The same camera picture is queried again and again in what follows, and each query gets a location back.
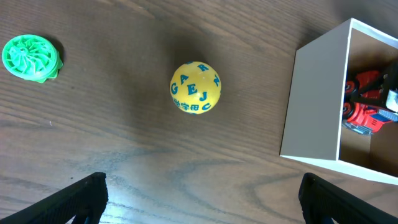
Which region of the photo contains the white cardboard box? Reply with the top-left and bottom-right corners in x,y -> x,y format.
280,19 -> 397,184

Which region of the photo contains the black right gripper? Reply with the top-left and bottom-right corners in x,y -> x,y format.
351,60 -> 397,109

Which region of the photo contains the yellow letter ball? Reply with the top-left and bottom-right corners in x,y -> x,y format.
169,61 -> 221,114

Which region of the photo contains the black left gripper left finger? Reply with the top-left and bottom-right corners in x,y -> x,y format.
1,172 -> 108,224

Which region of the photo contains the green plastic wheel toy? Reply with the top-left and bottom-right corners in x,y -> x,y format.
1,34 -> 63,83

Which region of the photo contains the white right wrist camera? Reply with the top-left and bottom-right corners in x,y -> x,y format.
386,90 -> 398,113

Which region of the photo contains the red toy truck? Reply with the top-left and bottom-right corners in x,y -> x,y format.
342,70 -> 397,135

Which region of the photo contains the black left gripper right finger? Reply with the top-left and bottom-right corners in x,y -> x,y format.
298,172 -> 397,224

